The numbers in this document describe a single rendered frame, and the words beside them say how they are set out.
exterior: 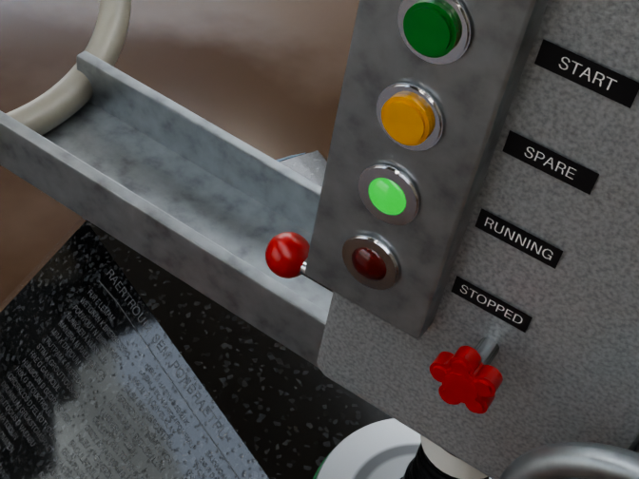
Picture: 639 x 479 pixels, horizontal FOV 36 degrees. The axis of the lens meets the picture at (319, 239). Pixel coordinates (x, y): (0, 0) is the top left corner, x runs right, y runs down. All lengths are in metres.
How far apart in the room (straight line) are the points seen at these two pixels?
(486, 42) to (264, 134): 2.17
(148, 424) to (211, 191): 0.31
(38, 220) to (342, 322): 1.76
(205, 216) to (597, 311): 0.41
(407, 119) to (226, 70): 2.35
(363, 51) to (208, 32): 2.49
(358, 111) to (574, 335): 0.16
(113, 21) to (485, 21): 0.58
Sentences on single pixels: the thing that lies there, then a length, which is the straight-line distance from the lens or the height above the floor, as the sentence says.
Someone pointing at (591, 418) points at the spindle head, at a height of 1.21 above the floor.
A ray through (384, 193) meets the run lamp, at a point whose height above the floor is 1.31.
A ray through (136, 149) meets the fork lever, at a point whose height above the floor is 1.06.
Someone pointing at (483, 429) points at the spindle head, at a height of 1.15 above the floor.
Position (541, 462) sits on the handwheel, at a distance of 0.52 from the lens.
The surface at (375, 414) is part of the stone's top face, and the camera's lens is 1.03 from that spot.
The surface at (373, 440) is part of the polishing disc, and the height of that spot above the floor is 0.86.
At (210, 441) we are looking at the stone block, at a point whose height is 0.78.
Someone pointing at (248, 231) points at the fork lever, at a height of 1.06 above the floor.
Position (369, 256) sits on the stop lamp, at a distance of 0.53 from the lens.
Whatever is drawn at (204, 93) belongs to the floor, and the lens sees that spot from 2.71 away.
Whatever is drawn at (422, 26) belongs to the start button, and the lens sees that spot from 0.44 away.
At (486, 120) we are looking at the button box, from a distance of 0.45.
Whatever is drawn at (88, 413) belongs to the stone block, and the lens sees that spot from 1.11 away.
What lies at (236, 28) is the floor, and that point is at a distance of 2.98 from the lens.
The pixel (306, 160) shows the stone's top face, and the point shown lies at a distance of 1.28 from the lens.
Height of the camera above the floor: 1.63
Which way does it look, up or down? 44 degrees down
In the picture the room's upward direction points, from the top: 12 degrees clockwise
